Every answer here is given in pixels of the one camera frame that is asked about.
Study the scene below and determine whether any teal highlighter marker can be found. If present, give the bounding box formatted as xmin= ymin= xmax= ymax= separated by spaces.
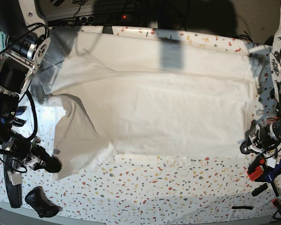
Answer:
xmin=0 ymin=32 xmax=6 ymax=49

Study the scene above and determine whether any small black bar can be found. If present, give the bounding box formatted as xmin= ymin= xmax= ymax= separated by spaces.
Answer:
xmin=251 ymin=183 xmax=268 ymax=196

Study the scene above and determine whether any red blue bar clamp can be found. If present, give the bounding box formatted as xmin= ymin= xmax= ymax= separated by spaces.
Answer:
xmin=247 ymin=155 xmax=281 ymax=216

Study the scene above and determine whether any white T-shirt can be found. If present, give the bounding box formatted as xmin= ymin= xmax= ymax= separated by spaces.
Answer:
xmin=39 ymin=29 xmax=259 ymax=180

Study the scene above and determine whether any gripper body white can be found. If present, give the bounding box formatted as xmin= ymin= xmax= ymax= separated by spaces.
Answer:
xmin=245 ymin=121 xmax=281 ymax=168
xmin=4 ymin=137 xmax=46 ymax=185

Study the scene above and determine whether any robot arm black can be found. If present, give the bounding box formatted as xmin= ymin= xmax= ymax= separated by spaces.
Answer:
xmin=240 ymin=9 xmax=281 ymax=168
xmin=0 ymin=0 xmax=61 ymax=185

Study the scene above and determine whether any black game controller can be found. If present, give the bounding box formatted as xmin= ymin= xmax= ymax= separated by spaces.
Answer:
xmin=25 ymin=187 xmax=59 ymax=218

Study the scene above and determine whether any black power strip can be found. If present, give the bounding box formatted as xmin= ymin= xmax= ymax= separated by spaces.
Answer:
xmin=74 ymin=14 xmax=133 ymax=24

